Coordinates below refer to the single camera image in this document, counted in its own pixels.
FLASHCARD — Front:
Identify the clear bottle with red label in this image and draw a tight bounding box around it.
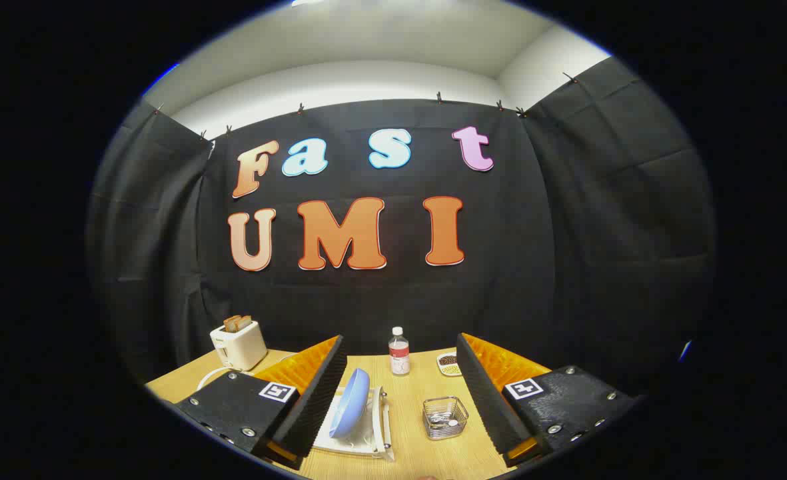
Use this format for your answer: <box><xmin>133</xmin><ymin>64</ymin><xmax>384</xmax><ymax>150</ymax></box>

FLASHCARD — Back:
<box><xmin>389</xmin><ymin>327</ymin><xmax>410</xmax><ymax>376</ymax></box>

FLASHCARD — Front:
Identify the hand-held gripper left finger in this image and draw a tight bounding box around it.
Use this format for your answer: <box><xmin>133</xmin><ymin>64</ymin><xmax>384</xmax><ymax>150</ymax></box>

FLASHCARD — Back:
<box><xmin>175</xmin><ymin>335</ymin><xmax>349</xmax><ymax>471</ymax></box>

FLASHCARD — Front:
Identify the white wire dish rack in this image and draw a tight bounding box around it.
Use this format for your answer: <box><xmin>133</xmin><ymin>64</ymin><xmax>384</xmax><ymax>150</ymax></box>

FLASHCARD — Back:
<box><xmin>313</xmin><ymin>385</ymin><xmax>396</xmax><ymax>462</ymax></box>

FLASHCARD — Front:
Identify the white power cable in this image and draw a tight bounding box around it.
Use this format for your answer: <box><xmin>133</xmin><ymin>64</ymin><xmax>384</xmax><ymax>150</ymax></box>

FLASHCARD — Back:
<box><xmin>197</xmin><ymin>365</ymin><xmax>235</xmax><ymax>391</ymax></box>

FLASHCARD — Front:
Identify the metal wire basket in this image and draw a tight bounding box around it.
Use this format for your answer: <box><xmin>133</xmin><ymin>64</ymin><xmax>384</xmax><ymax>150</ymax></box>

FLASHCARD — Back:
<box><xmin>422</xmin><ymin>397</ymin><xmax>469</xmax><ymax>441</ymax></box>

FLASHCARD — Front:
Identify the blue plate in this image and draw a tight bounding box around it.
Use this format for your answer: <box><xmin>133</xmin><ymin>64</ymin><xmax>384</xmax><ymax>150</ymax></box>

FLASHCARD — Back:
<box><xmin>329</xmin><ymin>368</ymin><xmax>371</xmax><ymax>439</ymax></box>

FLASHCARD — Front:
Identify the white toaster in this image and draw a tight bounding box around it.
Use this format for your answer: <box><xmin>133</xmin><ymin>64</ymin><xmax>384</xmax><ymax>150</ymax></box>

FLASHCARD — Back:
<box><xmin>210</xmin><ymin>321</ymin><xmax>269</xmax><ymax>371</ymax></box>

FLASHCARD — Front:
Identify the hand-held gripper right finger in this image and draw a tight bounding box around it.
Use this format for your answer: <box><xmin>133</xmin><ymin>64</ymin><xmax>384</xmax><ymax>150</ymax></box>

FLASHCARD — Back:
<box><xmin>456</xmin><ymin>333</ymin><xmax>637</xmax><ymax>467</ymax></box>

